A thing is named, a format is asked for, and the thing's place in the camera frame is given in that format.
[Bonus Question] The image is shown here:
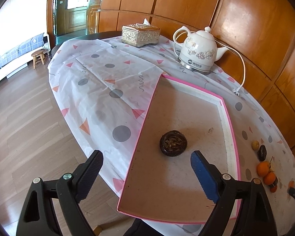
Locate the dark brown oblong fruit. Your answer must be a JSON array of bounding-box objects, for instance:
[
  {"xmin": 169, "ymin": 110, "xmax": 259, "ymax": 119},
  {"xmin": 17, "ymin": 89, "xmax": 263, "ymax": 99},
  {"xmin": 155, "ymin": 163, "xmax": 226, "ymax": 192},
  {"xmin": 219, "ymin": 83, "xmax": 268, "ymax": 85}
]
[{"xmin": 257, "ymin": 145, "xmax": 267, "ymax": 162}]

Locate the red tomato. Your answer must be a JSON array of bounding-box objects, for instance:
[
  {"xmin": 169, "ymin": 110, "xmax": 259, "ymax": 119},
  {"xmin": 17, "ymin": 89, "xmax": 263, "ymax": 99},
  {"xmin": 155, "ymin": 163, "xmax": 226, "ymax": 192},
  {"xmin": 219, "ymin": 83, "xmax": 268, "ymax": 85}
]
[{"xmin": 270, "ymin": 185, "xmax": 278, "ymax": 193}]

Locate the orange tangerine with stem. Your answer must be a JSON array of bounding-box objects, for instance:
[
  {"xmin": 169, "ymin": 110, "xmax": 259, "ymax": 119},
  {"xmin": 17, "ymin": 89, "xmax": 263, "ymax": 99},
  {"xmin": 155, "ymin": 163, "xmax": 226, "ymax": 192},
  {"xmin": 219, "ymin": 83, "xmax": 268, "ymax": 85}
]
[{"xmin": 256, "ymin": 158, "xmax": 274, "ymax": 177}]

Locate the ornate cream tissue box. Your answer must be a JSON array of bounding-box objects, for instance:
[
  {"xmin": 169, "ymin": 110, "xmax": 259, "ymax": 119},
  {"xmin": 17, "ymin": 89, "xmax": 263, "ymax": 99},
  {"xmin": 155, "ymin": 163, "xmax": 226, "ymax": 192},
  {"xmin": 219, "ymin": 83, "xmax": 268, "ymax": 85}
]
[{"xmin": 121, "ymin": 19, "xmax": 161, "ymax": 47}]

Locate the patterned white tablecloth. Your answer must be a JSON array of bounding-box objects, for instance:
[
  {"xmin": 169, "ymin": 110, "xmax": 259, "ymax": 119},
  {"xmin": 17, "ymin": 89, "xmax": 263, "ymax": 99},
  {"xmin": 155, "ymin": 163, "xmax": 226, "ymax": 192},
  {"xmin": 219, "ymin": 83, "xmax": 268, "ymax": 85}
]
[{"xmin": 48, "ymin": 37, "xmax": 295, "ymax": 235}]

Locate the small orange carrot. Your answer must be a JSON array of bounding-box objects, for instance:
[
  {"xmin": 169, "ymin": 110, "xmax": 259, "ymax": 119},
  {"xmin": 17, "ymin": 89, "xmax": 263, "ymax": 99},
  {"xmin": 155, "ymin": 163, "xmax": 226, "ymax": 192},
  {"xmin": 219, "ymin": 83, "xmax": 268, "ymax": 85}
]
[{"xmin": 288, "ymin": 180, "xmax": 295, "ymax": 188}]

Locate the round dark brown fruit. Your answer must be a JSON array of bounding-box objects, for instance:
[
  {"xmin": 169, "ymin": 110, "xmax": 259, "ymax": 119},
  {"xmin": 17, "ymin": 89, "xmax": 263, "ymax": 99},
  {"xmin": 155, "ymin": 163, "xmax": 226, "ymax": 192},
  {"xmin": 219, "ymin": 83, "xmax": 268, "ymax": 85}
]
[{"xmin": 159, "ymin": 130, "xmax": 187, "ymax": 157}]

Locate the white ceramic electric kettle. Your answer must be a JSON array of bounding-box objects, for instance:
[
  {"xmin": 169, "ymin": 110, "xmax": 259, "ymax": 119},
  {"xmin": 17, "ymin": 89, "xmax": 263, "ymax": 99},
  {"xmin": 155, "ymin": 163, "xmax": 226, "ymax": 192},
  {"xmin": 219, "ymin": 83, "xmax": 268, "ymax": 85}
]
[{"xmin": 172, "ymin": 26, "xmax": 229, "ymax": 75}]

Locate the small wooden stool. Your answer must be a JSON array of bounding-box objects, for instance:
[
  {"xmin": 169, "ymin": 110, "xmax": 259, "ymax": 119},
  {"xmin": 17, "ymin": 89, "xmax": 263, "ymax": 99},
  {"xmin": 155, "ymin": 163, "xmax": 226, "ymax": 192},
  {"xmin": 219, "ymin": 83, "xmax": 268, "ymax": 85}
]
[{"xmin": 31, "ymin": 49, "xmax": 45, "ymax": 69}]

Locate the small yellow-green fruit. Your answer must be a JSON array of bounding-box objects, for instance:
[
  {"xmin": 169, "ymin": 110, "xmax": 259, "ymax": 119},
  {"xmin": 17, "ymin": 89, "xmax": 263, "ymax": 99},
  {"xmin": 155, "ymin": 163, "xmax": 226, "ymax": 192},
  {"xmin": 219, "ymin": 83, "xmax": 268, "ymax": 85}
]
[{"xmin": 251, "ymin": 140, "xmax": 260, "ymax": 151}]

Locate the wooden door with window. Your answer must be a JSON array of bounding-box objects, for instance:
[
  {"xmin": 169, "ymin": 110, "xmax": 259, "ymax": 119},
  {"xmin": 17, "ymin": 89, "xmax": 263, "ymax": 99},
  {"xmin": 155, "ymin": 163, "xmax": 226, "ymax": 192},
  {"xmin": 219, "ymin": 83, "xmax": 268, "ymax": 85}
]
[{"xmin": 47, "ymin": 0, "xmax": 102, "ymax": 47}]

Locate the blue plaid sofa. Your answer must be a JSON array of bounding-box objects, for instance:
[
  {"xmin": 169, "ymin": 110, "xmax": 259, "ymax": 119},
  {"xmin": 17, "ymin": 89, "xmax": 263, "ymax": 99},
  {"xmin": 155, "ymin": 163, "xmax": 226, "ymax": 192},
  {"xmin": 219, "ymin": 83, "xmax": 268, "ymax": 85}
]
[{"xmin": 0, "ymin": 32, "xmax": 52, "ymax": 90}]

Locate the white kettle power cord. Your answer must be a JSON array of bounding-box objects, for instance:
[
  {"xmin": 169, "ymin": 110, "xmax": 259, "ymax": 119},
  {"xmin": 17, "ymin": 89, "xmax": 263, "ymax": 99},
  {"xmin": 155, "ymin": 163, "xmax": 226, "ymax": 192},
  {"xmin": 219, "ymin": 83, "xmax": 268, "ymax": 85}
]
[{"xmin": 215, "ymin": 41, "xmax": 247, "ymax": 97}]

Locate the pink shallow tray box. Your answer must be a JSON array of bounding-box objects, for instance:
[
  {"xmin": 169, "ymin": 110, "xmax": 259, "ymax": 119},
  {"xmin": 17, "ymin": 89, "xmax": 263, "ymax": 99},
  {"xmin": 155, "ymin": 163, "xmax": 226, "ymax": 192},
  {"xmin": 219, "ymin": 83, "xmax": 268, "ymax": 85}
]
[{"xmin": 117, "ymin": 75, "xmax": 240, "ymax": 224}]

